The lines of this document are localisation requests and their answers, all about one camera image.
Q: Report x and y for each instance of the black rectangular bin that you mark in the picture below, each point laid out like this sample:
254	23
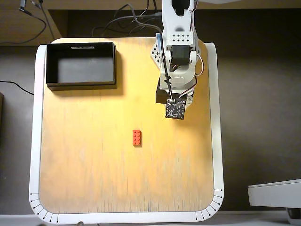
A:
80	68

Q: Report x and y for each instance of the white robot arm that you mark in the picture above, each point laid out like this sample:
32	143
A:
169	26

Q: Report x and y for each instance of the white table rim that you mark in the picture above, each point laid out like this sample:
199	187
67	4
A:
37	117

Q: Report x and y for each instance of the black camera circuit board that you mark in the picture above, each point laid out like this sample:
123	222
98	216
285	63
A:
175	109

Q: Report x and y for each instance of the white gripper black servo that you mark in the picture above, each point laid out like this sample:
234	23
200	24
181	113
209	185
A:
161	97

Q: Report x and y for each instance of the light wooden desk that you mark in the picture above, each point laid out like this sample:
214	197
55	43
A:
14	26

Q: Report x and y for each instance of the red lego block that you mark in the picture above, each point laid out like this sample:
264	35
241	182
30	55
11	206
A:
137	138

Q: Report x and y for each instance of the white label strip on bin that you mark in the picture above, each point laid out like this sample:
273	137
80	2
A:
82	47

